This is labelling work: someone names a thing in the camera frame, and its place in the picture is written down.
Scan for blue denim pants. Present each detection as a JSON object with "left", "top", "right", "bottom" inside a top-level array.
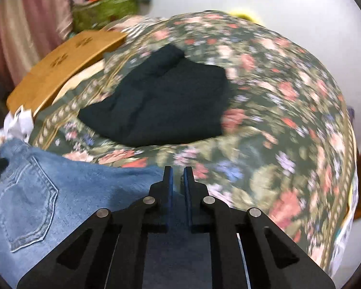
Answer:
[{"left": 0, "top": 138, "right": 247, "bottom": 289}]

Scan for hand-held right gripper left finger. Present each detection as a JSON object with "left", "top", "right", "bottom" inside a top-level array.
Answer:
[{"left": 17, "top": 166, "right": 173, "bottom": 289}]

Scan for pink curtain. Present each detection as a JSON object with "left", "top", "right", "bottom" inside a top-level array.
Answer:
[{"left": 0, "top": 0, "right": 79, "bottom": 91}]

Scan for wooden board with paw cutouts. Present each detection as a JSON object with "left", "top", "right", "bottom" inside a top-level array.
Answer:
[{"left": 6, "top": 30, "right": 127, "bottom": 117}]

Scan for green patterned bag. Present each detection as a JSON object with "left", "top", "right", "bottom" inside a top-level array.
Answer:
[{"left": 71, "top": 0, "right": 139, "bottom": 32}]

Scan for black folded garment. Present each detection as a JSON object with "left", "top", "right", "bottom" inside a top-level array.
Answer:
[{"left": 77, "top": 45, "right": 231, "bottom": 147}]

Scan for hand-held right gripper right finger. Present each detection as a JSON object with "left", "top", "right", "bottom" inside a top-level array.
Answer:
[{"left": 183, "top": 166, "right": 336, "bottom": 289}]

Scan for yellow object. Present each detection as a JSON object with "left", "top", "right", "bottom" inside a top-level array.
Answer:
[{"left": 229, "top": 10, "right": 259, "bottom": 21}]

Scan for white crumpled cloth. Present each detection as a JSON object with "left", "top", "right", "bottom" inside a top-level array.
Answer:
[{"left": 0, "top": 105, "right": 34, "bottom": 145}]

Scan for floral bedspread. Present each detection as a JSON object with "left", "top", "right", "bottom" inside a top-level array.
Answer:
[{"left": 28, "top": 11, "right": 359, "bottom": 276}]

